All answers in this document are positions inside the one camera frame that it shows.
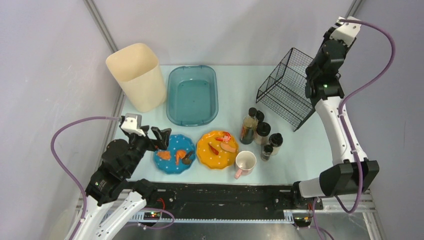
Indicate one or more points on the orange shredded food piece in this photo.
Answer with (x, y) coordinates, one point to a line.
(164, 155)

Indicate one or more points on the red shrimp toy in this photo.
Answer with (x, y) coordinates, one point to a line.
(225, 138)

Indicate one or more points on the cream plastic waste bin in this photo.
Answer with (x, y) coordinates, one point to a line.
(137, 70)

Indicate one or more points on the small pepper shaker black lid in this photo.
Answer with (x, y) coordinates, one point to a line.
(266, 152)

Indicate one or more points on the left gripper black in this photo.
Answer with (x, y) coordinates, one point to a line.
(152, 139)

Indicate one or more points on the pink salmon slice toy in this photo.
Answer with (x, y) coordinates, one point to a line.
(228, 148)

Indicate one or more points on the pink ceramic mug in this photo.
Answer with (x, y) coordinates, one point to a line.
(244, 164)

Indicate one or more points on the black wire rack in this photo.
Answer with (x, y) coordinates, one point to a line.
(283, 91)

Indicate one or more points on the dark sauce bottle red label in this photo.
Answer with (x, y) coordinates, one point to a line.
(248, 128)

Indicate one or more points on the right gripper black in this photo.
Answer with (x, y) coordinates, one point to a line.
(315, 71)

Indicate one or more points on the blue polka dot plate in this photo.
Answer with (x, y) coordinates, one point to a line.
(176, 142)

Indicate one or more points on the orange chicken drumstick toy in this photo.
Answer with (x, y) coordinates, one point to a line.
(179, 156)

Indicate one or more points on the white granule shaker black lid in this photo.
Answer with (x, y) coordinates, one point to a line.
(262, 132)
(259, 116)

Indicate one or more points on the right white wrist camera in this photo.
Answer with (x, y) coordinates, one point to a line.
(353, 29)

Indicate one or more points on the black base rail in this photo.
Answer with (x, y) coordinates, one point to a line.
(195, 201)

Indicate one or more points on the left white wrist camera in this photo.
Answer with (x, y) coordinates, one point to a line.
(131, 124)

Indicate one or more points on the teal transparent plastic tub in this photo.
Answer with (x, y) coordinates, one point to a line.
(192, 96)

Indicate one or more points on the red chili pepper toy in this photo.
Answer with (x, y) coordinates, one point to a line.
(213, 149)

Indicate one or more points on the orange polka dot plate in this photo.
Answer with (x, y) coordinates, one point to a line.
(210, 160)

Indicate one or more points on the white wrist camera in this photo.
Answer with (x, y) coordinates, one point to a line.
(131, 124)
(353, 29)

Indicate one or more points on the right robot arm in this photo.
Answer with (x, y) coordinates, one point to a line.
(352, 171)

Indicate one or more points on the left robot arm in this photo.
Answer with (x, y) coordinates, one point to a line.
(119, 161)

